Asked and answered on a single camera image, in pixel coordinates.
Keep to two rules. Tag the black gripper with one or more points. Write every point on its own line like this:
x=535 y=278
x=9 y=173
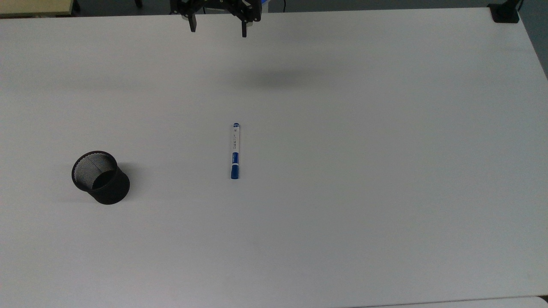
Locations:
x=218 y=4

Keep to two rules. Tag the blue and white marker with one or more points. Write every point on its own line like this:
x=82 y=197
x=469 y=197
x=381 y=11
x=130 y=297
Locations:
x=235 y=149

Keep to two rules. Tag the light wooden table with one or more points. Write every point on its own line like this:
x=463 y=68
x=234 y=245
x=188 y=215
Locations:
x=34 y=6

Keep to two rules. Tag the black mesh pen cup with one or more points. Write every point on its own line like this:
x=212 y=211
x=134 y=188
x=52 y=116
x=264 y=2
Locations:
x=109 y=190

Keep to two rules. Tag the white neighbouring table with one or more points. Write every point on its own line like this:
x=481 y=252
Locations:
x=471 y=303

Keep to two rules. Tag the black clamp-on camera pole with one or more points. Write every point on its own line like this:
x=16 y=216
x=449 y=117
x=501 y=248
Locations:
x=504 y=13

